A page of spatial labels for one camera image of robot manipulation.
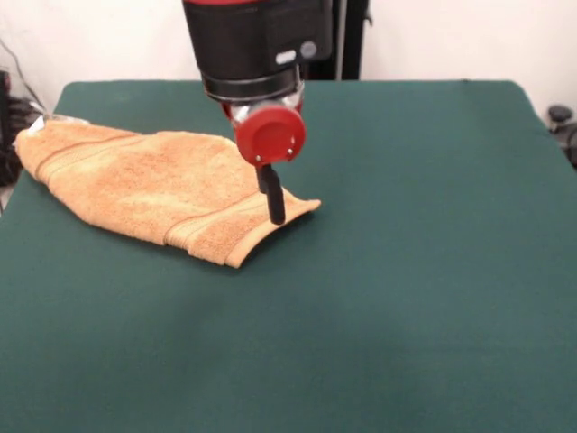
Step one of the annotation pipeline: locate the orange terry towel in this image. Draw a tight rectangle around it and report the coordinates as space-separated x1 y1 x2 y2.
13 115 323 270

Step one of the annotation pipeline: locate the black chair base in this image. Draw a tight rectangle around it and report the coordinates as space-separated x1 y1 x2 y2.
547 104 577 170

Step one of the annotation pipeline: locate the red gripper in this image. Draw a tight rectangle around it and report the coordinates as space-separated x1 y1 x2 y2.
234 107 307 226

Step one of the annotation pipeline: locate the black equipment with cables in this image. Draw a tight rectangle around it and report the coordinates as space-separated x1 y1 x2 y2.
0 67 49 186

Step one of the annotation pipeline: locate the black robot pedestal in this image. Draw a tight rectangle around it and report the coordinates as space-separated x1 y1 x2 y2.
302 0 374 82

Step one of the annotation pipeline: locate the dark green table cloth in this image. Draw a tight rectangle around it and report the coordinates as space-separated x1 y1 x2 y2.
0 79 577 433

